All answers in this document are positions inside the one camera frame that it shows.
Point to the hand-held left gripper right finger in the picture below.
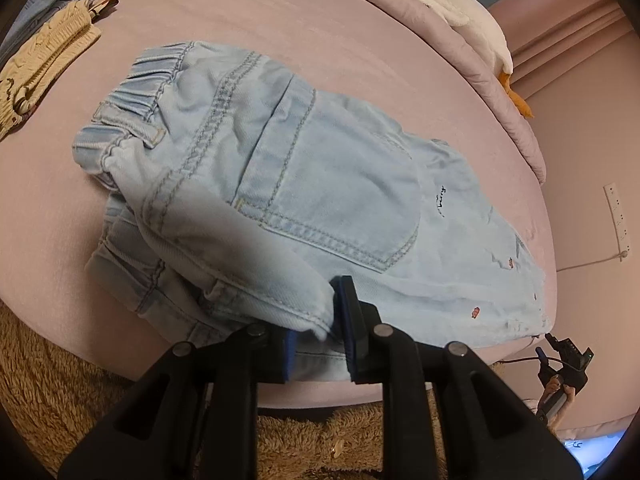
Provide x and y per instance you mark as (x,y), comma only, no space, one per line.
(345,325)

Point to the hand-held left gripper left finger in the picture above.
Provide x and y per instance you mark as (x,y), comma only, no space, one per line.
(291,357)

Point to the light blue denim pants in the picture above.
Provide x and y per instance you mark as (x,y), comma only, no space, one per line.
(300,185)

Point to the person's right hand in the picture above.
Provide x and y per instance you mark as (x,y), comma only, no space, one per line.
(552,385)

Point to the white power strip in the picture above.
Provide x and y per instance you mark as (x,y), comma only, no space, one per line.
(616,220)

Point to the brown fluffy rug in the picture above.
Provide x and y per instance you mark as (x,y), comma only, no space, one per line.
(30,385)

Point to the lilac quilt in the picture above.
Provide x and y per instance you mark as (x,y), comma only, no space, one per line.
(450,60)

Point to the bed with pink sheet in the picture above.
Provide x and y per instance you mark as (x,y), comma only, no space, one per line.
(350,35)

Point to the white goose plush toy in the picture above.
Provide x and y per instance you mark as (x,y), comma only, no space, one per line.
(470,15)

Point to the beige shorts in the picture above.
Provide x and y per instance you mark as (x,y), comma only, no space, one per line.
(45,55)

